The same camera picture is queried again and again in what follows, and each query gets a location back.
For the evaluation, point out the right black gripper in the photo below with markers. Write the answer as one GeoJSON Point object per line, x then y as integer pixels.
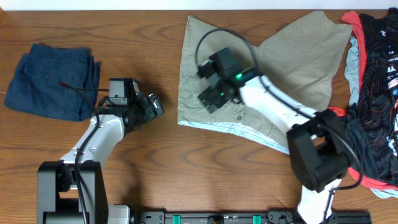
{"type": "Point", "coordinates": [211, 93]}

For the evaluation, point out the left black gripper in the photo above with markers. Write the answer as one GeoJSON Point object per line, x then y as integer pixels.
{"type": "Point", "coordinates": [150, 111]}

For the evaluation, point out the khaki shorts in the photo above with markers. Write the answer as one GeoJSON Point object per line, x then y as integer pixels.
{"type": "Point", "coordinates": [301, 60]}

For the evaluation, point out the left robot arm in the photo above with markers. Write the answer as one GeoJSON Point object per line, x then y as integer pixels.
{"type": "Point", "coordinates": [71, 190]}

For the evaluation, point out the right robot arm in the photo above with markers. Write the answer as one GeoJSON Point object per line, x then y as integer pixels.
{"type": "Point", "coordinates": [319, 152]}

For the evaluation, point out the folded navy blue shorts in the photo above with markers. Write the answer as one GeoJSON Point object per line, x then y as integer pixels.
{"type": "Point", "coordinates": [36, 89]}

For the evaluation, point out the light blue garment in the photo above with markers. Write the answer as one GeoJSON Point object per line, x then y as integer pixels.
{"type": "Point", "coordinates": [352, 71]}

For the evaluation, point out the red garment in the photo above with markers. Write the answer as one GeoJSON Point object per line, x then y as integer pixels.
{"type": "Point", "coordinates": [360, 93]}

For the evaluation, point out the black patterned shirt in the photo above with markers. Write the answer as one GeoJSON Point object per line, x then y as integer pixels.
{"type": "Point", "coordinates": [377, 102]}

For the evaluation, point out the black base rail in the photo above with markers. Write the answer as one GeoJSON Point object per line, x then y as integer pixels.
{"type": "Point", "coordinates": [271, 217]}

